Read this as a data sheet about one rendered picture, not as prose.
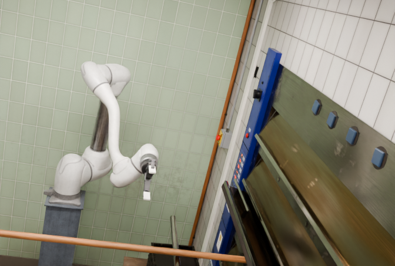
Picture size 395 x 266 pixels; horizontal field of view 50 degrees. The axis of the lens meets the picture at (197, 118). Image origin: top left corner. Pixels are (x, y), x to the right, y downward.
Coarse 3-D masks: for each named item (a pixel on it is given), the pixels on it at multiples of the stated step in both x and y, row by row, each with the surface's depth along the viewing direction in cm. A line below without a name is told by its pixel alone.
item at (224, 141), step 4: (220, 132) 286; (224, 132) 282; (224, 136) 280; (228, 136) 280; (220, 140) 281; (224, 140) 281; (228, 140) 281; (220, 144) 281; (224, 144) 282; (228, 144) 282; (228, 148) 283
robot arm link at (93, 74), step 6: (84, 66) 235; (90, 66) 235; (96, 66) 237; (102, 66) 239; (84, 72) 235; (90, 72) 233; (96, 72) 234; (102, 72) 236; (108, 72) 239; (84, 78) 235; (90, 78) 232; (96, 78) 232; (102, 78) 233; (108, 78) 238; (90, 84) 232; (96, 84) 231
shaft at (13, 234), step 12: (36, 240) 187; (48, 240) 187; (60, 240) 188; (72, 240) 189; (84, 240) 191; (96, 240) 193; (156, 252) 197; (168, 252) 197; (180, 252) 199; (192, 252) 200; (204, 252) 202
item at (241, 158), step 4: (240, 152) 246; (240, 156) 244; (244, 156) 238; (240, 160) 243; (244, 160) 236; (236, 164) 250; (240, 164) 241; (236, 168) 248; (240, 168) 240; (236, 172) 247; (240, 172) 239; (236, 176) 245; (232, 180) 252; (232, 184) 250; (228, 208) 250; (228, 212) 248; (228, 216) 247
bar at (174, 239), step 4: (172, 216) 233; (172, 220) 229; (172, 224) 225; (172, 228) 222; (176, 228) 223; (172, 232) 219; (176, 232) 219; (172, 236) 216; (176, 236) 216; (172, 240) 213; (176, 240) 212; (172, 244) 210; (176, 244) 209; (176, 248) 205; (176, 256) 200; (176, 260) 197; (176, 264) 194
